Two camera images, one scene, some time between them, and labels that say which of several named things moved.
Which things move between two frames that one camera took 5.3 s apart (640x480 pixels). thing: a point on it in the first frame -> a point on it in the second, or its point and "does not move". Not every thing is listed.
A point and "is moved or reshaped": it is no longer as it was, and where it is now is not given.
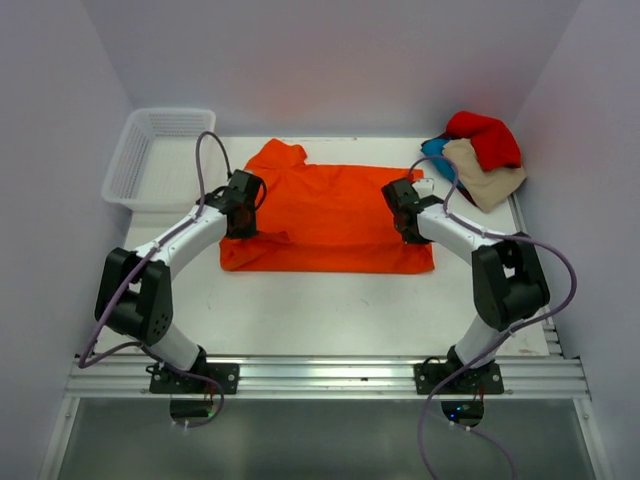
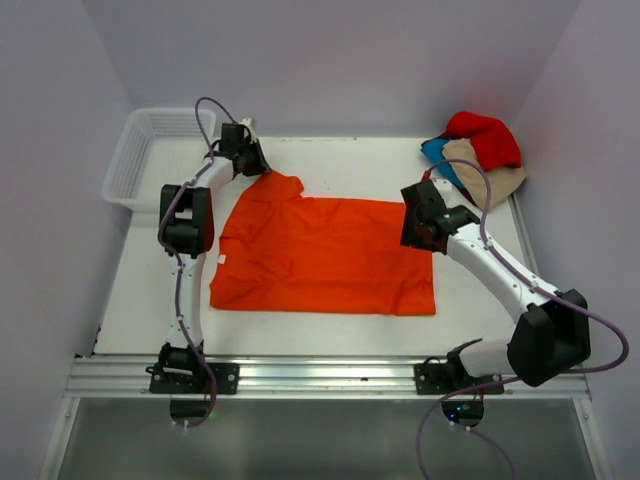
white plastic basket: [154, 169] does not move
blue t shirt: [434, 148] does not move
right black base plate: [480, 380] does not move
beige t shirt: [487, 188] does not move
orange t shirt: [323, 219] is moved or reshaped
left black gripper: [242, 226] -> [255, 161]
